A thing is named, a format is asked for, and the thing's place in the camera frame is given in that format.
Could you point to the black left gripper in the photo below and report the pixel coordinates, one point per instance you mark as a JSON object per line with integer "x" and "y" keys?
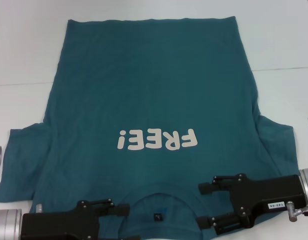
{"x": 56, "y": 225}

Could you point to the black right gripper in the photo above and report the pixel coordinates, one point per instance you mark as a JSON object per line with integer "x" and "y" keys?
{"x": 264, "y": 192}

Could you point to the teal t-shirt with FREE print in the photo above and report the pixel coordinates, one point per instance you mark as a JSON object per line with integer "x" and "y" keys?
{"x": 144, "y": 87}

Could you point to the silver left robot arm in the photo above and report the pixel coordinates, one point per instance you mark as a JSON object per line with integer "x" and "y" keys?
{"x": 6, "y": 225}

